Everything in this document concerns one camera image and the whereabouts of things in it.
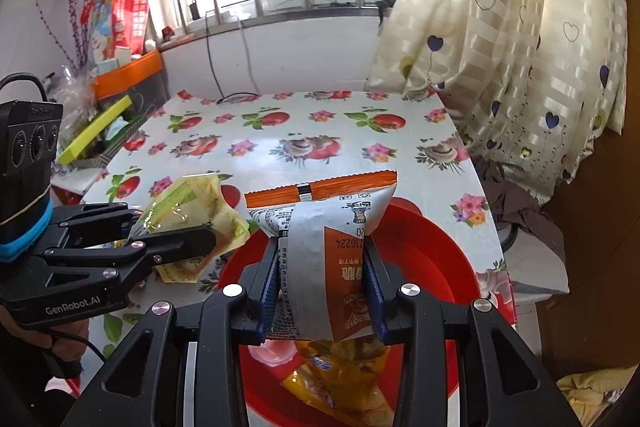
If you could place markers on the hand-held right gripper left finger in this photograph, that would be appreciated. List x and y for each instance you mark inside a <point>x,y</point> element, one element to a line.
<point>270,302</point>

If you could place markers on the purple flower branches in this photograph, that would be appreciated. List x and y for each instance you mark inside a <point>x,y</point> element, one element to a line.
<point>80,32</point>

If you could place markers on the fruit print tablecloth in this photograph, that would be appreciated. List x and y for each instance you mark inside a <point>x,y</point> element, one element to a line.
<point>300,122</point>

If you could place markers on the orange white snack packet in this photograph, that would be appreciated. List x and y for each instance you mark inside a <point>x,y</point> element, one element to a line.
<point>320,247</point>

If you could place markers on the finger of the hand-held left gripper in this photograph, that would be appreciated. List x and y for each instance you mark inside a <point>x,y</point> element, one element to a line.
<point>180,242</point>
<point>100,214</point>

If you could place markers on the checked cloth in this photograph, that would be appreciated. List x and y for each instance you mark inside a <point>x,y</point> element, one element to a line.
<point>515,202</point>

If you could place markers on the cream heart print curtain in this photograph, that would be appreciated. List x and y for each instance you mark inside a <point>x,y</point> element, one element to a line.
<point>500,32</point>

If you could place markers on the yellow cloth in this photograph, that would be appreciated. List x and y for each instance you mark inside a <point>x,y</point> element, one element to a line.
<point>595,389</point>

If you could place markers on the small red box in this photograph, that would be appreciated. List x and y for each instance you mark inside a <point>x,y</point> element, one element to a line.
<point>166,33</point>

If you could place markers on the pink jelly cup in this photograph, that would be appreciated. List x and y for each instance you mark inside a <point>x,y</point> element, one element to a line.
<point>272,354</point>

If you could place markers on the red plastic bowl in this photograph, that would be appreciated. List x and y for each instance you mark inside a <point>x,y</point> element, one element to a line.
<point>430,257</point>

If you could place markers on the person's left hand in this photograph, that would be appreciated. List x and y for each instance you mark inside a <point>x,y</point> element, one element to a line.
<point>67,349</point>

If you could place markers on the brown wooden cabinet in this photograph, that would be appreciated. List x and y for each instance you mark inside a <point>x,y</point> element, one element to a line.
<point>600,257</point>

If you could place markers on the orange yellow snack packet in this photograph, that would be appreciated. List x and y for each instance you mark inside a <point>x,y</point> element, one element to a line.
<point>330,387</point>

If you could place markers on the dark storage box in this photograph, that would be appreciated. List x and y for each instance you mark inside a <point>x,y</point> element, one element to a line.
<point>150,102</point>

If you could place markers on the red gift bag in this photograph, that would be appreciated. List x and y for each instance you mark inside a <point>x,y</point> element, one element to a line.
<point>125,17</point>

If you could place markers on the black white patterned box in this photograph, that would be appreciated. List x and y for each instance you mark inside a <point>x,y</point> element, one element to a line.
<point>125,132</point>

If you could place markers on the orange box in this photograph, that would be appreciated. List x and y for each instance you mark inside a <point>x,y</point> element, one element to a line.
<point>130,74</point>

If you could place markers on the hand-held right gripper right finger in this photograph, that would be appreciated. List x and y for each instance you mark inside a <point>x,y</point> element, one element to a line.
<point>375,307</point>

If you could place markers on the white carton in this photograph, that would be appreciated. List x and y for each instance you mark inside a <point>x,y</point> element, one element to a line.
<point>112,59</point>

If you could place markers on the white seat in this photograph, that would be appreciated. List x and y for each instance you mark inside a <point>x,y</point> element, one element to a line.
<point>535,262</point>

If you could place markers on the clear plastic bag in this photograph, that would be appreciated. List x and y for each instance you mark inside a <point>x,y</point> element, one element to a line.
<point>75,97</point>

